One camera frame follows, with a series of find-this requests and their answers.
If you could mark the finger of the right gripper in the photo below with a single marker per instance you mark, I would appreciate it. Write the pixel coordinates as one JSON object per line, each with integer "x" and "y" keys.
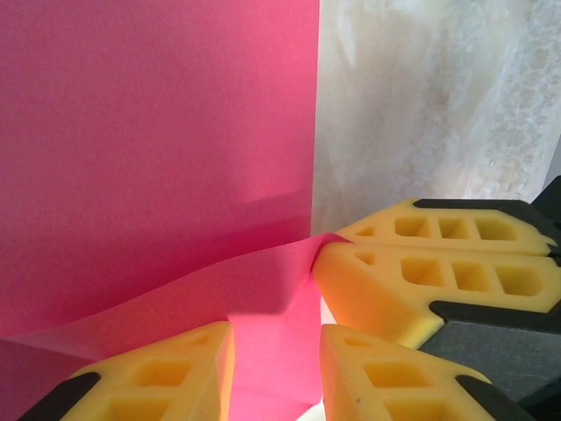
{"x": 438, "y": 228}
{"x": 394, "y": 280}

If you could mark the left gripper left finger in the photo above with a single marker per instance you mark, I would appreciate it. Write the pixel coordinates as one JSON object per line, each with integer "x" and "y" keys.
{"x": 153, "y": 381}

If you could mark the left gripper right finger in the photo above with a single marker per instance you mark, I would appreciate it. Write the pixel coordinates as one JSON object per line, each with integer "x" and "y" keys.
{"x": 394, "y": 386}

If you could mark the pink paper sheet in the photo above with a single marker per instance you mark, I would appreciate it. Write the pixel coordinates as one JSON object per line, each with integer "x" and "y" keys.
{"x": 153, "y": 153}

